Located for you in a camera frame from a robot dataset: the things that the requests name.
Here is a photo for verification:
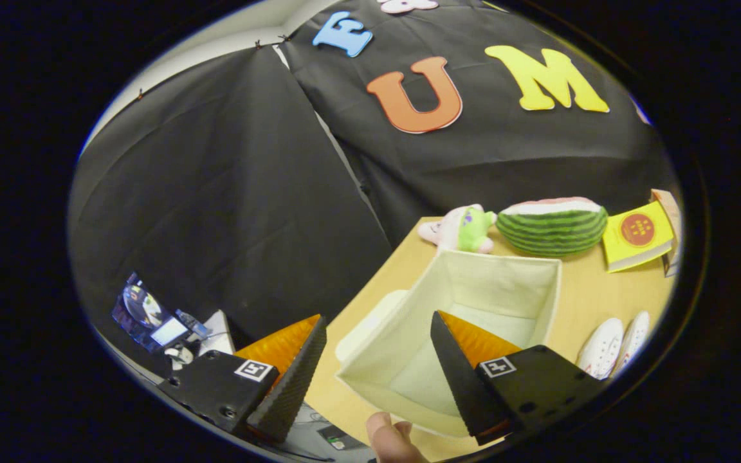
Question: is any pink and green plush toy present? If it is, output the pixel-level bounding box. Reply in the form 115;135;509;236
417;204;497;255

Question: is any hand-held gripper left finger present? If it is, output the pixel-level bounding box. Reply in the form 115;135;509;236
157;314;328;444

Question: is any yellow book with red circle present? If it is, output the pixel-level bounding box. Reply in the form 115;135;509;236
602;201;675;273

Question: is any dark phone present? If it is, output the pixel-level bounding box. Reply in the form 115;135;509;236
317;424;365;451

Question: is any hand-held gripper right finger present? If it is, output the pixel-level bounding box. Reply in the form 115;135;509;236
430;311;606;446

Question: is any tan cover book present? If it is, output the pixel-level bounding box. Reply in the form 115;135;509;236
650;188;684;278

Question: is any white canvas shoe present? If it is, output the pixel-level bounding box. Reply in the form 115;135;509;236
612;311;652;377
576;318;625;380

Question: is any cream fabric storage box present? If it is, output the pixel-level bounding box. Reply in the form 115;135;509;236
335;250;563;439

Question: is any watermelon slice plush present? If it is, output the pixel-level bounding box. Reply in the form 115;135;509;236
496;197;609;258

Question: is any black backdrop cloth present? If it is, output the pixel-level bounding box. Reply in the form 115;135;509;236
68;0;677;380

